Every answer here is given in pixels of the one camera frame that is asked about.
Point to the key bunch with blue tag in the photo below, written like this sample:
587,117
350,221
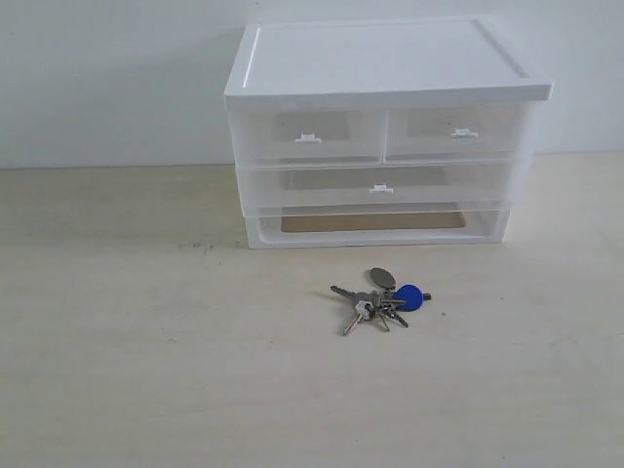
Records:
386,303

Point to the white plastic drawer cabinet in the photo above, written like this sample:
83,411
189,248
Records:
383,65

